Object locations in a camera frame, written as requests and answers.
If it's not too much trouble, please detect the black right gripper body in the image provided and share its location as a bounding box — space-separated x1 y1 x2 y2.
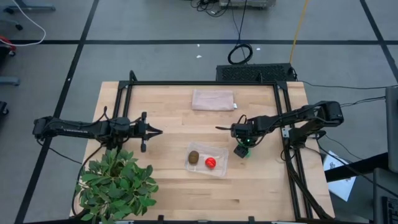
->
230 119 261 147

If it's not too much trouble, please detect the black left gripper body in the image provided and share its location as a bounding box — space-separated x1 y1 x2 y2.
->
129 119 143 141

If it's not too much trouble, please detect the clear plastic tupperware container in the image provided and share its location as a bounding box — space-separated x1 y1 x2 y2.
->
185 141 229 178

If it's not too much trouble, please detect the brown toy kiwi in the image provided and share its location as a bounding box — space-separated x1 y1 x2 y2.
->
188 150 200 165

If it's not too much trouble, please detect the pink folded cloth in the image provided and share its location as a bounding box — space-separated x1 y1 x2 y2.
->
191 89 238 112

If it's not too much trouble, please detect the green artificial potted plant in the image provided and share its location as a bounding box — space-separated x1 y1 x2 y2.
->
73 148 159 223

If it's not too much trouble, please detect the black perforated computer case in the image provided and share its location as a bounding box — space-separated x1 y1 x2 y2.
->
215 63 297 83

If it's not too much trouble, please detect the white paper sheet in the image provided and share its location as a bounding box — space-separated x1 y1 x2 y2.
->
323 151 357 202

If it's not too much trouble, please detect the black desk beam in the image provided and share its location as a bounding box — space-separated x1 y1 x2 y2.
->
325 152 389 183

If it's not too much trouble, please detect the grey device box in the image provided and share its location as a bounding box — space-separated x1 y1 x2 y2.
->
219 0 276 9

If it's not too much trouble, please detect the grey furniture foot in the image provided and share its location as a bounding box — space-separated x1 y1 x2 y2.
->
4 0 56 13
0 77 21 86

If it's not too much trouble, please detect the grey cabinet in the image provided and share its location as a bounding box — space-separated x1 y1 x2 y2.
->
385 86 398 174

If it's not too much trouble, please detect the black chair caster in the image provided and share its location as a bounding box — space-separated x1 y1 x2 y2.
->
0 19 24 31

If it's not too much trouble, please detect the red cart part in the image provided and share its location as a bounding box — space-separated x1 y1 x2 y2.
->
0 35 16 52

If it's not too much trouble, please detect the black metal rig frame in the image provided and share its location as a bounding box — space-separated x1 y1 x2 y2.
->
111 70 335 222

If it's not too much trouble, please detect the black coiled cable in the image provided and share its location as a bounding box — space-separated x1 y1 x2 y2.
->
227 0 254 65

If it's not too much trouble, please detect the thin black floor cable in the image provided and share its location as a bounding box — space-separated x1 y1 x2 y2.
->
300 80 398 90
340 96 386 108

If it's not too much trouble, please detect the yellow cable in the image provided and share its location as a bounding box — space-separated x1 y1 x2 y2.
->
289 0 310 64

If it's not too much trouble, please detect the black cable bundle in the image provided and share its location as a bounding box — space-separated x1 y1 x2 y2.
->
189 0 233 18

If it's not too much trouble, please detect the white cable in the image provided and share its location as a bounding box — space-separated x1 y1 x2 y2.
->
0 0 47 47

